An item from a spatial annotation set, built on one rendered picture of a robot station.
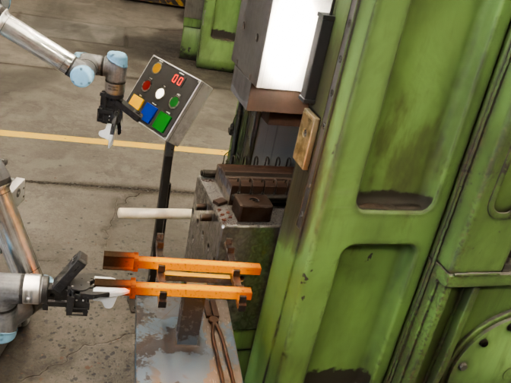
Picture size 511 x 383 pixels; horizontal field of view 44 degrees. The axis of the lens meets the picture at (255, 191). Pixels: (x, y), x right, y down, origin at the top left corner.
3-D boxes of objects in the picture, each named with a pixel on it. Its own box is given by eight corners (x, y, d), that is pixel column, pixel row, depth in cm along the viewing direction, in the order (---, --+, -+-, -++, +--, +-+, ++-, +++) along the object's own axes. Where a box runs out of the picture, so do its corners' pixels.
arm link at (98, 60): (70, 55, 223) (102, 61, 225) (76, 48, 233) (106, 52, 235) (69, 77, 226) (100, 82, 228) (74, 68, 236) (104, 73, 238)
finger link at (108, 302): (128, 305, 164) (91, 302, 162) (129, 286, 161) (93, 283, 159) (127, 312, 161) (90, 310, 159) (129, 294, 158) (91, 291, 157)
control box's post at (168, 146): (145, 302, 311) (172, 96, 264) (144, 298, 314) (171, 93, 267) (153, 302, 312) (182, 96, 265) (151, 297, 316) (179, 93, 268)
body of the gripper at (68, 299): (91, 298, 166) (43, 296, 163) (93, 271, 162) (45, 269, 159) (90, 317, 159) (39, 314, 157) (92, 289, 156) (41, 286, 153)
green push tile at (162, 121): (161, 133, 253) (171, 116, 252) (150, 126, 257) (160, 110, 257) (164, 134, 254) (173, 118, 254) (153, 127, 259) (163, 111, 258)
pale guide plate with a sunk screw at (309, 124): (302, 170, 193) (314, 118, 185) (292, 157, 200) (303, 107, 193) (308, 170, 193) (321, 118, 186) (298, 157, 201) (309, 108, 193)
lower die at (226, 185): (228, 204, 222) (232, 183, 218) (214, 178, 238) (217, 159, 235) (334, 207, 236) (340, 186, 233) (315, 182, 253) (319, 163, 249)
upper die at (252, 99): (245, 110, 206) (251, 83, 202) (230, 90, 223) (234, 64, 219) (359, 118, 221) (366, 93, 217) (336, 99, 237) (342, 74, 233)
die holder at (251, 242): (202, 332, 227) (222, 226, 208) (182, 271, 259) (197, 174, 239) (341, 324, 246) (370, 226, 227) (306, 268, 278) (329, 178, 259)
